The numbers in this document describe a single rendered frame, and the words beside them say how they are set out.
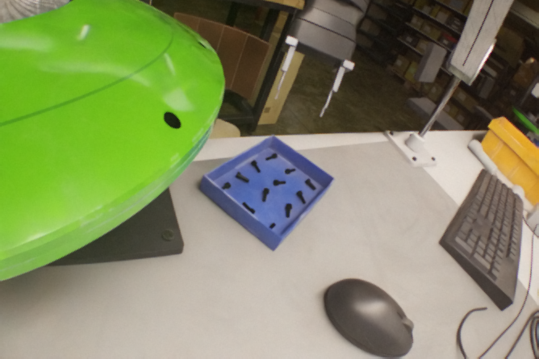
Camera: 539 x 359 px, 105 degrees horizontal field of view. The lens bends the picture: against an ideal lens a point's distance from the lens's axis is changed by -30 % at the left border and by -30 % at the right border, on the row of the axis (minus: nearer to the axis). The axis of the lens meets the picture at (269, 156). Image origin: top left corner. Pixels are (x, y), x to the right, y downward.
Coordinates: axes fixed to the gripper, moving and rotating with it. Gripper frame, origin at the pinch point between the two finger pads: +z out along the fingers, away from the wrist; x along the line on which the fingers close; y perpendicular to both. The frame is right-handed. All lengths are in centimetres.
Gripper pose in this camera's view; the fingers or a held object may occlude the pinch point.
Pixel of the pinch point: (298, 106)
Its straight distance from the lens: 31.0
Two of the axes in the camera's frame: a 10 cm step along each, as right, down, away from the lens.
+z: -3.5, 9.2, 1.5
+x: -9.4, -3.4, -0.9
